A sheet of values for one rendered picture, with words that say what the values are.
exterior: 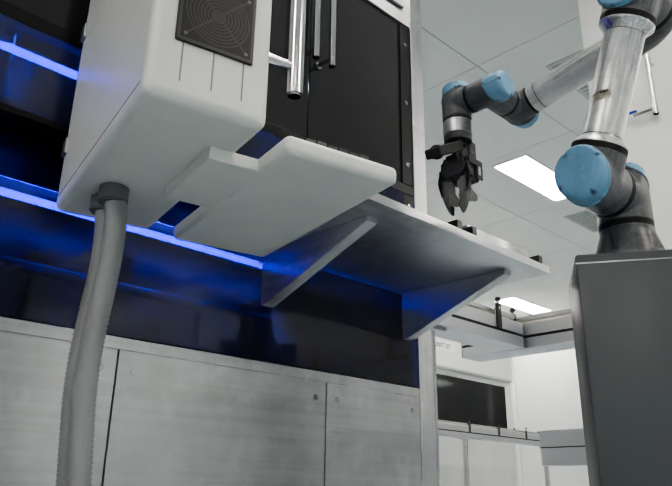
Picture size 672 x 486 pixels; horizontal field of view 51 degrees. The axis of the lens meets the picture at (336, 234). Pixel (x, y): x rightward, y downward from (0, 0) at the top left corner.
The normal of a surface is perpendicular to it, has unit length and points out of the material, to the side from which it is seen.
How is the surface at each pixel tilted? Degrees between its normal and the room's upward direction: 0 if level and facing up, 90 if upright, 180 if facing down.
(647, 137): 90
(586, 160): 97
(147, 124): 180
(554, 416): 90
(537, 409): 90
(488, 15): 180
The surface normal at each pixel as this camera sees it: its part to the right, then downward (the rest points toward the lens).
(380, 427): 0.69, -0.24
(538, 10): -0.01, 0.94
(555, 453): -0.72, -0.26
